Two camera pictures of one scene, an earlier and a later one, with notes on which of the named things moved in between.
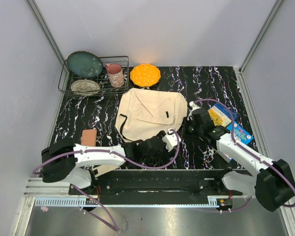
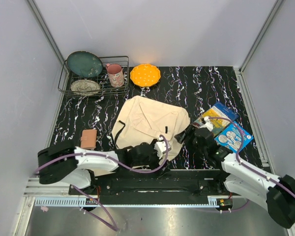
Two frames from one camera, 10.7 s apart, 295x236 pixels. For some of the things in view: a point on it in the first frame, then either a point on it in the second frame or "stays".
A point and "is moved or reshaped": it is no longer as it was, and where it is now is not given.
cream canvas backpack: [142, 113] is moved or reshaped
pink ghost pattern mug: [115, 73] stays
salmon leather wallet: [88, 137] stays
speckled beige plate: [85, 87] stays
